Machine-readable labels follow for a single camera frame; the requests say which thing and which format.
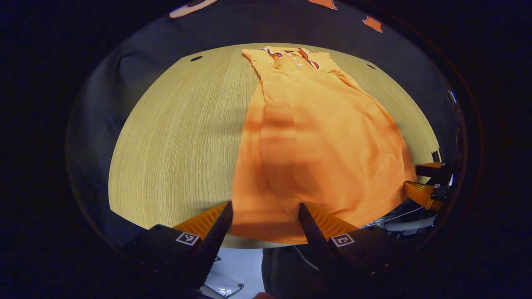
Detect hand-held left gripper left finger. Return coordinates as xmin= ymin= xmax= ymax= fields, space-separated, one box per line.
xmin=121 ymin=201 xmax=234 ymax=291

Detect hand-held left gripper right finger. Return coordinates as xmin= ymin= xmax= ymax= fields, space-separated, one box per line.
xmin=298 ymin=203 xmax=412 ymax=287

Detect orange T-shirt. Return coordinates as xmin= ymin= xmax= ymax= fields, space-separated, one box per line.
xmin=230 ymin=46 xmax=418 ymax=245

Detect person's dark trousers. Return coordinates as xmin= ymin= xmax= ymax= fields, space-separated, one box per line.
xmin=261 ymin=244 xmax=345 ymax=299

